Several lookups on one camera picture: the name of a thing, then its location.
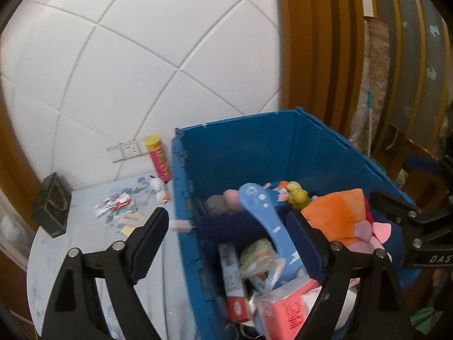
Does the red and white carton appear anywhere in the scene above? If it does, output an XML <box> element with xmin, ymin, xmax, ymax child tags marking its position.
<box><xmin>217</xmin><ymin>242</ymin><xmax>253</xmax><ymax>324</ymax></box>

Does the black box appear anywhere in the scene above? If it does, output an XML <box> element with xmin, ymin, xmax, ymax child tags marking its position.
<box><xmin>31</xmin><ymin>172</ymin><xmax>73</xmax><ymax>239</ymax></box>

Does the grey bird print curtain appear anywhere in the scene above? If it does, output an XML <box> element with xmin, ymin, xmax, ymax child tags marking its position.
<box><xmin>373</xmin><ymin>0</ymin><xmax>453</xmax><ymax>149</ymax></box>

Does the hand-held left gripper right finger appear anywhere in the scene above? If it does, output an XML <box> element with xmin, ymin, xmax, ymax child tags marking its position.
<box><xmin>286</xmin><ymin>211</ymin><xmax>414</xmax><ymax>340</ymax></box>

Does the pile of small sachets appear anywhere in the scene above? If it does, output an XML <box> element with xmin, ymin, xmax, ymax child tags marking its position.
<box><xmin>94</xmin><ymin>192</ymin><xmax>138</xmax><ymax>221</ymax></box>

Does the yellow green toy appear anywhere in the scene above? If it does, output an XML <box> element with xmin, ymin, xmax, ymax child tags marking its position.
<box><xmin>285</xmin><ymin>181</ymin><xmax>312</xmax><ymax>209</ymax></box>

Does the blue plastic storage container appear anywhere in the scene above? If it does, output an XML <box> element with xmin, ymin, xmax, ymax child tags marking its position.
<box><xmin>171</xmin><ymin>106</ymin><xmax>422</xmax><ymax>340</ymax></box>

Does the wooden door frame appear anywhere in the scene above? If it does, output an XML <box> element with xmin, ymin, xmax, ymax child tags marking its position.
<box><xmin>275</xmin><ymin>0</ymin><xmax>370</xmax><ymax>139</ymax></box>

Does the dark blue cloth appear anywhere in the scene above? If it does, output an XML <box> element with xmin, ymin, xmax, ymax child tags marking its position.
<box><xmin>194</xmin><ymin>212</ymin><xmax>275</xmax><ymax>245</ymax></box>

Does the white wall socket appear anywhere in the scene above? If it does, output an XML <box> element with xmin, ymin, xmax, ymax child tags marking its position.
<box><xmin>107</xmin><ymin>139</ymin><xmax>148</xmax><ymax>163</ymax></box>

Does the grey round plush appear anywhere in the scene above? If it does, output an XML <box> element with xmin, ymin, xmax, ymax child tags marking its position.
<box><xmin>206</xmin><ymin>195</ymin><xmax>229</xmax><ymax>216</ymax></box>

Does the pink tissue box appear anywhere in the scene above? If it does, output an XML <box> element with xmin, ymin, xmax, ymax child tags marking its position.
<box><xmin>255</xmin><ymin>275</ymin><xmax>321</xmax><ymax>340</ymax></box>

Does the yellow and pink tube can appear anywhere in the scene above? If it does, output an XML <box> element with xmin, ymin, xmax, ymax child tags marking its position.
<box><xmin>144</xmin><ymin>135</ymin><xmax>173</xmax><ymax>183</ymax></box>

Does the orange plush toy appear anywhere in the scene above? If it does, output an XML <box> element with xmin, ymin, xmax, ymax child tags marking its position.
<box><xmin>301</xmin><ymin>188</ymin><xmax>370</xmax><ymax>248</ymax></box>

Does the clear snack bag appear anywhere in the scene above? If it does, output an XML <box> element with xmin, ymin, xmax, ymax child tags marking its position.
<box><xmin>239</xmin><ymin>238</ymin><xmax>286</xmax><ymax>284</ymax></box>

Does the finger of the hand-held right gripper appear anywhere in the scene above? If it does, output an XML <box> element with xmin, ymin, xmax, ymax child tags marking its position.
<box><xmin>369</xmin><ymin>190</ymin><xmax>453</xmax><ymax>226</ymax></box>

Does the green plastic object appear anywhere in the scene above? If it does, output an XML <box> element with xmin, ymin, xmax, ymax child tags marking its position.
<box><xmin>411</xmin><ymin>305</ymin><xmax>437</xmax><ymax>333</ymax></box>

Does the pink plush toy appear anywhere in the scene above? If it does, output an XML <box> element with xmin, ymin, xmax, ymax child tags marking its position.
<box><xmin>345</xmin><ymin>220</ymin><xmax>395</xmax><ymax>261</ymax></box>

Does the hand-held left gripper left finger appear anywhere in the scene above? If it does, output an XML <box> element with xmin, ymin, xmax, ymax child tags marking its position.
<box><xmin>42</xmin><ymin>206</ymin><xmax>168</xmax><ymax>340</ymax></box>

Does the small white plush toy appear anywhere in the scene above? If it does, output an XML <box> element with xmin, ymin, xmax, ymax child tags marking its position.
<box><xmin>149</xmin><ymin>175</ymin><xmax>171</xmax><ymax>206</ymax></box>

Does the beige card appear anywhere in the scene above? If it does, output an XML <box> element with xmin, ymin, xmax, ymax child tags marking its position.
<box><xmin>118</xmin><ymin>213</ymin><xmax>148</xmax><ymax>236</ymax></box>

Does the pink round plush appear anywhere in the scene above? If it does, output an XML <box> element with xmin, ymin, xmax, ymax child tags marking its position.
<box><xmin>223</xmin><ymin>189</ymin><xmax>245</xmax><ymax>214</ymax></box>

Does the blue plastic toy handle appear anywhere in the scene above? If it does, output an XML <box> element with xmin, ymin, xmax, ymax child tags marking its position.
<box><xmin>238</xmin><ymin>183</ymin><xmax>308</xmax><ymax>288</ymax></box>

